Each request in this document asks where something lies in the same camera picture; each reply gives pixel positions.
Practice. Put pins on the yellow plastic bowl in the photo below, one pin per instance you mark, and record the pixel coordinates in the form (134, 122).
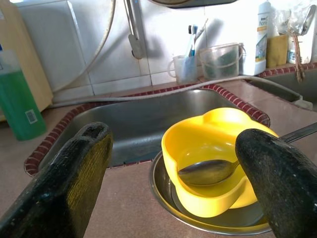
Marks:
(205, 134)

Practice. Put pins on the steel spoon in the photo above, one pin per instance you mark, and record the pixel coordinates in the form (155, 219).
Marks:
(205, 173)

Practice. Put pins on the cream water ioniser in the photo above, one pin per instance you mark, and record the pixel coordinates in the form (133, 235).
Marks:
(19, 37)

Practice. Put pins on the clear plastic bucket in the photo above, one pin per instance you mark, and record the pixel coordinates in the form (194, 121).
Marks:
(218, 64)

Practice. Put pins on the white blue toothbrush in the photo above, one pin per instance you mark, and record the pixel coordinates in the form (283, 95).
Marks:
(192, 42)

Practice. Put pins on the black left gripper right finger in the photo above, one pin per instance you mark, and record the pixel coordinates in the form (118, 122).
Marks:
(282, 186)

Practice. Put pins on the steel wall faucet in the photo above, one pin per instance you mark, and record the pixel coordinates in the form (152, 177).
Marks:
(136, 47)

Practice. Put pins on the deep steel sink basin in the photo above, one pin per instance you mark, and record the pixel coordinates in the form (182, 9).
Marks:
(284, 84)

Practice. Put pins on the clear plastic bag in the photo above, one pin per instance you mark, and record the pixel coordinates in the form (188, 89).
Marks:
(284, 17)

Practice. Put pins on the shallow steel bowl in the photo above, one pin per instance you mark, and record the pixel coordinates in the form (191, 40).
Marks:
(161, 188)

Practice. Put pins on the yellow sponge cloth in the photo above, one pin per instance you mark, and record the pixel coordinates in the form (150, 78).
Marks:
(277, 52)

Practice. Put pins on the green dish soap bottle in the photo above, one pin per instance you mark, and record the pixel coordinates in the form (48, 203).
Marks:
(19, 99)

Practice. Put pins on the white plastic container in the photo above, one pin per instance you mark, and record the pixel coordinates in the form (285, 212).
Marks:
(308, 49)

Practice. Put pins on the wide steel sink basin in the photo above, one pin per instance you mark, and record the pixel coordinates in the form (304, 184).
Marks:
(148, 116)

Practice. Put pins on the clear plastic cup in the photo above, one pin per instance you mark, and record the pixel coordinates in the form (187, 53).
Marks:
(184, 69)

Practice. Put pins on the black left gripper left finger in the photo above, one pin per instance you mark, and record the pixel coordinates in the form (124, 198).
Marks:
(62, 186)

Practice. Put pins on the white detergent bottle yellow cap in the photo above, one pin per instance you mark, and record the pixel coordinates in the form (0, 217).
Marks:
(252, 49)

